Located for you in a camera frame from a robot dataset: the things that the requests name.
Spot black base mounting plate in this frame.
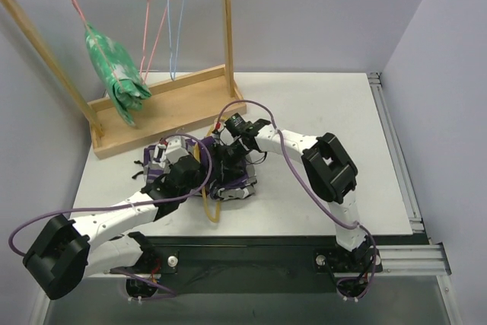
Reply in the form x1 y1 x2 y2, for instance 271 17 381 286
129 235 383 296

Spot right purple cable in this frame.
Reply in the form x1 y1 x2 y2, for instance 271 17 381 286
212 100 380 301

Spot pink wire hanger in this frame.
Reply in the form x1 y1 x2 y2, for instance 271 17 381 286
71 0 133 93
139 0 171 84

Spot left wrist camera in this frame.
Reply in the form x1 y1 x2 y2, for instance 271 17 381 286
152 136 189 167

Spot right pink wire hanger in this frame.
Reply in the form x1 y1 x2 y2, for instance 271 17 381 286
139 0 171 84

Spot purple camouflage trousers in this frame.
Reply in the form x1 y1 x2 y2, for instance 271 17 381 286
132 136 257 201

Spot yellow plastic hanger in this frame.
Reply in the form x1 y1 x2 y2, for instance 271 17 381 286
192 113 233 224

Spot green patterned garment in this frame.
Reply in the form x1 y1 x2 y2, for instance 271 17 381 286
84 24 151 127

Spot blue wire hanger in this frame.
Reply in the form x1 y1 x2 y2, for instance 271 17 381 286
158 0 189 81

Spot aluminium frame rail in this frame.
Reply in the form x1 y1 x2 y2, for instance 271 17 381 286
45 72 449 304

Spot purple cable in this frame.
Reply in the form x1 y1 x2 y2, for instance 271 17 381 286
212 100 380 301
7 133 214 299

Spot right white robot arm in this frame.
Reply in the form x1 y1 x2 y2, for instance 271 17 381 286
222 119 372 270

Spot left pink wire hanger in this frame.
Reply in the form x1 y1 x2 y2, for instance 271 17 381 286
71 0 133 93

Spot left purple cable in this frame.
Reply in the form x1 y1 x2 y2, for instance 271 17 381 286
7 133 214 299

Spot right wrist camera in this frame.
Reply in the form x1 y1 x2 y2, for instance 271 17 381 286
224 113 251 138

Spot wooden clothes rack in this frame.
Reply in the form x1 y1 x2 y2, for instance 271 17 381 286
1 0 247 159

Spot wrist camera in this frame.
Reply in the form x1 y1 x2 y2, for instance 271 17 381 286
224 113 251 138
152 136 189 167

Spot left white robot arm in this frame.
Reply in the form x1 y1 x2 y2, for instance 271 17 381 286
23 155 213 300

